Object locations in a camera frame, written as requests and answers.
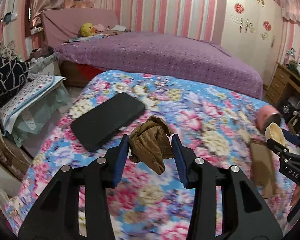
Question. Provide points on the brown crumpled cloth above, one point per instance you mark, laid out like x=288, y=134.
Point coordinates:
x=150, y=144

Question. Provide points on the purple dotted bed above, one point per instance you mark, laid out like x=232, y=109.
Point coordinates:
x=168, y=55

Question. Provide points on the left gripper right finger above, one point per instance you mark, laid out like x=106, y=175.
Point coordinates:
x=226, y=204

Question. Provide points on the white round container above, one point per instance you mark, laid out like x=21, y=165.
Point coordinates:
x=274, y=131

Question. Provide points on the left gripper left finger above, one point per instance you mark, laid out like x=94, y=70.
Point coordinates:
x=54, y=215

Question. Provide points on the yellow duck plush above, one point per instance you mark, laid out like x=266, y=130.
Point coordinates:
x=87, y=30

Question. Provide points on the desk lamp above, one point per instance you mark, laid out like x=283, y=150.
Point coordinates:
x=290, y=55

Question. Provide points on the white wardrobe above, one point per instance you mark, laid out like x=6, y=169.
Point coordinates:
x=252, y=32

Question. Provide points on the dotted cushion stool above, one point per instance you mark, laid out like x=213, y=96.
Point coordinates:
x=26, y=113

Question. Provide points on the black long wallet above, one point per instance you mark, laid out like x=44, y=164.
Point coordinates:
x=96, y=127

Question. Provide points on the wooden desk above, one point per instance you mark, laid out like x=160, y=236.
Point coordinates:
x=283, y=85

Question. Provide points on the black box under desk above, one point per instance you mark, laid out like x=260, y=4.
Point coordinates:
x=290, y=108

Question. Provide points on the pink headboard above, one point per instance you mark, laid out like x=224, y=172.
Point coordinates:
x=64, y=24

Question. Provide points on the black white patterned bag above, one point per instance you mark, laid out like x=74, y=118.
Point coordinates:
x=13, y=76

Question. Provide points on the floral blue pink blanket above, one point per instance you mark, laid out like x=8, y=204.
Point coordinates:
x=218, y=124

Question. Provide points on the pink steel mug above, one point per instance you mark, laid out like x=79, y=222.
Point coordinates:
x=265, y=116

